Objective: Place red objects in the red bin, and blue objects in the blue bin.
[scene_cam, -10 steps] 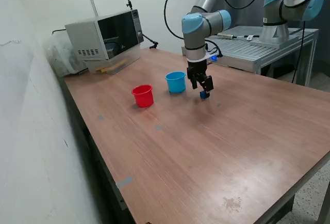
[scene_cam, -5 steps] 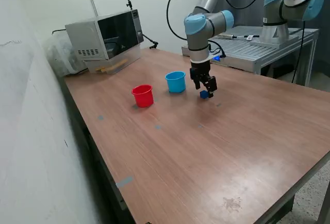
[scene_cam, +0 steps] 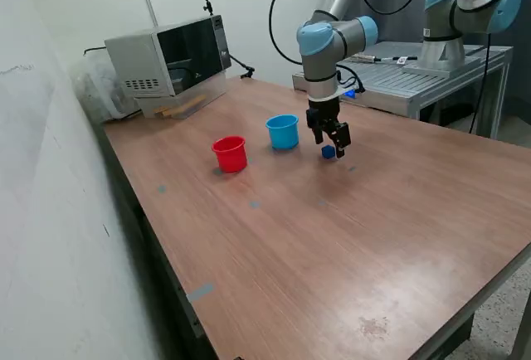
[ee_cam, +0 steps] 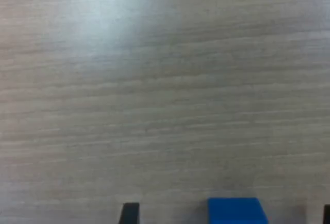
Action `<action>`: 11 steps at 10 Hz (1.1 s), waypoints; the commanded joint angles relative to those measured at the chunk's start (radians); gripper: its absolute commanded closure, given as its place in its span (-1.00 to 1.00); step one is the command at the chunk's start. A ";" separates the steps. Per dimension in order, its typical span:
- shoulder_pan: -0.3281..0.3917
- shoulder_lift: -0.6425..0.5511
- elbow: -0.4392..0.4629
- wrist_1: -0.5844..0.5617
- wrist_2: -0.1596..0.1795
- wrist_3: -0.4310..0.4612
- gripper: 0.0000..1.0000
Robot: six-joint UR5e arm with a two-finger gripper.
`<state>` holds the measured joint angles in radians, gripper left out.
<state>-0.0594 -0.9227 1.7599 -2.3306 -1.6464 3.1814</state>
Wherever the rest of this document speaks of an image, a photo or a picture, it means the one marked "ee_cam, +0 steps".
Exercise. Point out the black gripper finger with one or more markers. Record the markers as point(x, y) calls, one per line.
point(327, 215)
point(130, 213)

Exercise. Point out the blue cube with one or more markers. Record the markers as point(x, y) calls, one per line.
point(234, 211)

